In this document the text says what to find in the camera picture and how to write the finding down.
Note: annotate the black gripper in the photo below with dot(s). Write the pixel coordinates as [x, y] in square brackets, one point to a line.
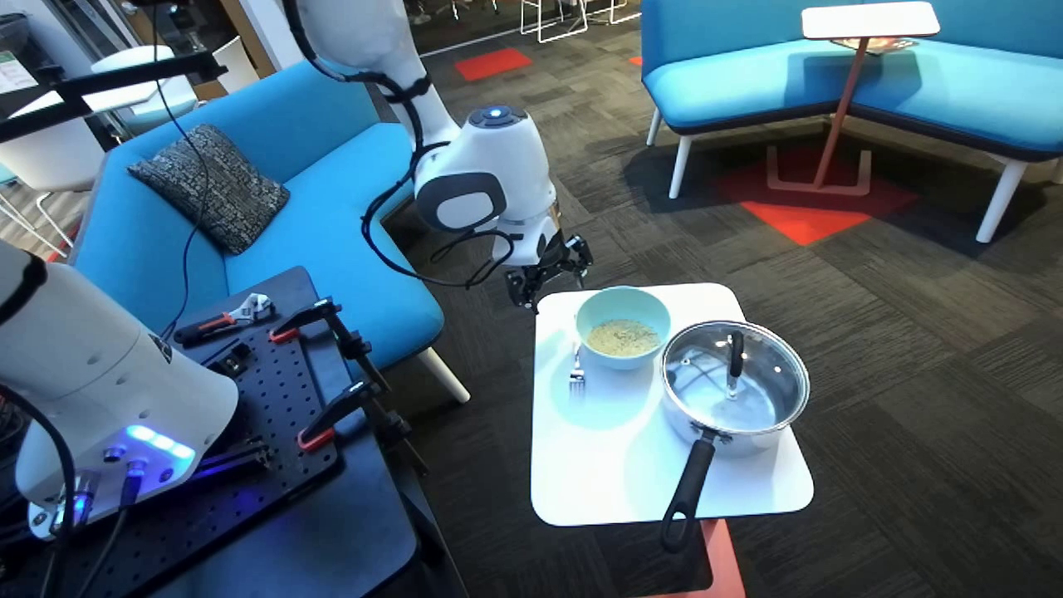
[563, 266]

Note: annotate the teal bowl with rice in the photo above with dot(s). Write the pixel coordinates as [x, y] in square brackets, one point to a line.
[621, 335]

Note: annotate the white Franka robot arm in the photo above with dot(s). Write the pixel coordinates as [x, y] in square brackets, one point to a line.
[499, 168]

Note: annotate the white side table orange stand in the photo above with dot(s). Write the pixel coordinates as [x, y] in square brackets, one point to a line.
[601, 453]

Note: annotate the black tripod stand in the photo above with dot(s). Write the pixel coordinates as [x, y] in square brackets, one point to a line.
[394, 433]

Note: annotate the glass lid with black knob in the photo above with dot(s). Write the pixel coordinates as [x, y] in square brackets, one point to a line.
[734, 384]

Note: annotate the blue curved sofa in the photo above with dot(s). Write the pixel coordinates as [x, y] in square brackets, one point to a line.
[278, 278]

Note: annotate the black perforated mounting board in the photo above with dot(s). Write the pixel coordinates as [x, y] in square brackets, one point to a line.
[278, 409]

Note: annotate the blue corner sofa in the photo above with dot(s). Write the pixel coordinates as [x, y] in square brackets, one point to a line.
[753, 83]

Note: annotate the dark robot mounting table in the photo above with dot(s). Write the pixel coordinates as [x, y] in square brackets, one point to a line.
[332, 532]

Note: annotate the clamp with silver head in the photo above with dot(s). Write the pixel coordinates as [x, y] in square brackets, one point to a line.
[219, 322]

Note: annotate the grey patterned cushion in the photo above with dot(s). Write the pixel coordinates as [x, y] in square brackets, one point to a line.
[210, 188]

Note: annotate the small white table red stand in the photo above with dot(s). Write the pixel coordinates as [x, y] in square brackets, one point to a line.
[868, 20]

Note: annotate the black camera boom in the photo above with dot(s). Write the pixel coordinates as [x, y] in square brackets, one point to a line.
[112, 83]

